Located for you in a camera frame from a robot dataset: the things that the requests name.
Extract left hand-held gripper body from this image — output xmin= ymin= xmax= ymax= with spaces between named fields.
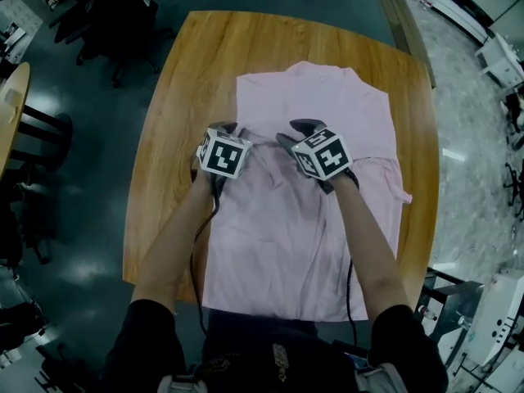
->
xmin=192 ymin=128 xmax=251 ymax=198

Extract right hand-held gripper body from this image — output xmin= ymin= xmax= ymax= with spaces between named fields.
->
xmin=290 ymin=128 xmax=360 ymax=195

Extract pink shirt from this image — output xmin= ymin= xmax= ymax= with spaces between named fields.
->
xmin=202 ymin=60 xmax=413 ymax=322

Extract person's right forearm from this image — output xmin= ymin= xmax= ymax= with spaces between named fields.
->
xmin=333 ymin=176 xmax=410 ymax=323

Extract person's left forearm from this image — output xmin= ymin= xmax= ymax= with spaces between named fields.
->
xmin=130 ymin=176 xmax=216 ymax=314

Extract rectangular wooden table white legs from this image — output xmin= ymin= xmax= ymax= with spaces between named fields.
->
xmin=122 ymin=10 xmax=440 ymax=314

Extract dark wooden plank bench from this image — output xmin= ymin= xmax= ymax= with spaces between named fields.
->
xmin=374 ymin=0 xmax=437 ymax=89

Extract black office chair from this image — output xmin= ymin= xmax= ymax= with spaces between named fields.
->
xmin=75 ymin=0 xmax=177 ymax=88

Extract person's black trousers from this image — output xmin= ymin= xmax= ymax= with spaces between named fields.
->
xmin=202 ymin=307 xmax=372 ymax=358

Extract white cabinet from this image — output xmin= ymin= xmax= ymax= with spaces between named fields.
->
xmin=474 ymin=30 xmax=524 ymax=88

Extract round wooden table black base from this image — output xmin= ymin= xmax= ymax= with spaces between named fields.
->
xmin=0 ymin=61 xmax=74 ymax=179

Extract beaded pendant with key charm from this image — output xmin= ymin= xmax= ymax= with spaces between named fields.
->
xmin=272 ymin=343 xmax=291 ymax=383

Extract person's black shirt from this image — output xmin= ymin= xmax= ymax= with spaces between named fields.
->
xmin=100 ymin=299 xmax=449 ymax=393

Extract white machine housing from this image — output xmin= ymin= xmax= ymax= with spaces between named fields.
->
xmin=482 ymin=274 xmax=524 ymax=368

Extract left hand-held gripper black cable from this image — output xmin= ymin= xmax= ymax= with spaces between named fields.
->
xmin=190 ymin=194 xmax=222 ymax=335

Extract hand-held gripper black cable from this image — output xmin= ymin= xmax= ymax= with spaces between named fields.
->
xmin=346 ymin=260 xmax=359 ymax=347
xmin=190 ymin=194 xmax=222 ymax=335

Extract right hand-held gripper black cable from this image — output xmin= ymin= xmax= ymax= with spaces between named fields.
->
xmin=346 ymin=260 xmax=359 ymax=347

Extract grey shoulder strap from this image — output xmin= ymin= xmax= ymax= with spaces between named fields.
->
xmin=157 ymin=373 xmax=206 ymax=393
xmin=355 ymin=362 xmax=406 ymax=393

